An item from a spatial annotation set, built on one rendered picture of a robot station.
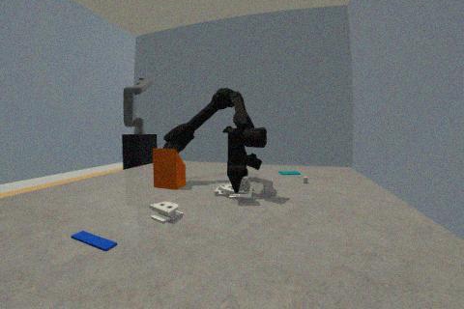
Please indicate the blue flat rectangular plate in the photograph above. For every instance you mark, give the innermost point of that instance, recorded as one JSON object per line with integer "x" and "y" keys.
{"x": 95, "y": 241}

